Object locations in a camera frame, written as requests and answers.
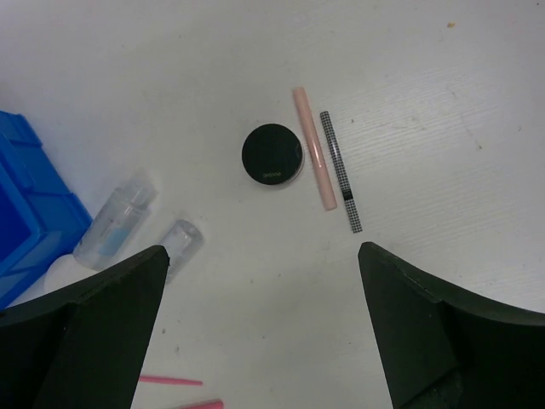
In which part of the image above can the pale pink lipstick tube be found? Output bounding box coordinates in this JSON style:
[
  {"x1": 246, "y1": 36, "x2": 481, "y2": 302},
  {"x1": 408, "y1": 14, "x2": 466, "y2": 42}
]
[{"x1": 293, "y1": 87, "x2": 337, "y2": 211}]

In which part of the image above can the small clear bottle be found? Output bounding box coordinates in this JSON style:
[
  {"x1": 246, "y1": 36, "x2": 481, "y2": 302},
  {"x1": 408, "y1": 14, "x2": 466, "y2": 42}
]
[{"x1": 160, "y1": 219, "x2": 204, "y2": 285}]

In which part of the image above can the black white checkered eyeliner pen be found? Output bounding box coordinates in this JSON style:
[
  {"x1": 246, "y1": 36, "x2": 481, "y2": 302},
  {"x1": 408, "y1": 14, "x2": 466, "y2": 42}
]
[{"x1": 319, "y1": 111, "x2": 363, "y2": 233}]

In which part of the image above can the blue plastic organizer tray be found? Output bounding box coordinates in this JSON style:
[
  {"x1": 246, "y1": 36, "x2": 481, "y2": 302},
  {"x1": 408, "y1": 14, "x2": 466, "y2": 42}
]
[{"x1": 1, "y1": 112, "x2": 91, "y2": 308}]

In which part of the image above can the pink makeup brush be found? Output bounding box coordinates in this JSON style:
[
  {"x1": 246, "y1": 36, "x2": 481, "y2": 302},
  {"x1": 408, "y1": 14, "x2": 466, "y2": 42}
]
[{"x1": 177, "y1": 400, "x2": 224, "y2": 409}]

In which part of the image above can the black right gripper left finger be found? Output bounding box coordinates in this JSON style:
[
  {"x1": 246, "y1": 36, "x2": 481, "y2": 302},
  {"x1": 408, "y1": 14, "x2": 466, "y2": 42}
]
[{"x1": 1, "y1": 245, "x2": 169, "y2": 408}]

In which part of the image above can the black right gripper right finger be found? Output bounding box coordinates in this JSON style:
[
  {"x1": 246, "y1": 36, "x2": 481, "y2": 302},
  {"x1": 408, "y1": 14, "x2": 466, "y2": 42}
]
[{"x1": 359, "y1": 242, "x2": 544, "y2": 408}]

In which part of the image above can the black round compact jar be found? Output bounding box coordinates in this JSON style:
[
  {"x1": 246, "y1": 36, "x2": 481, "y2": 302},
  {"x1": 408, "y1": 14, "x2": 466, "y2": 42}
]
[{"x1": 241, "y1": 124, "x2": 304, "y2": 186}]

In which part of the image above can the white round powder puff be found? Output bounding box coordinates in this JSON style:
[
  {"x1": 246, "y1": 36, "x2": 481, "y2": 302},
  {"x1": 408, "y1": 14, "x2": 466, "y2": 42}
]
[{"x1": 43, "y1": 254, "x2": 95, "y2": 294}]

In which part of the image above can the thin pink eyebrow brush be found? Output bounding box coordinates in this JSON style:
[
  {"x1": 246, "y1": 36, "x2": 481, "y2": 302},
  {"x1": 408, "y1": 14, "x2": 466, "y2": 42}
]
[{"x1": 139, "y1": 375, "x2": 204, "y2": 386}]

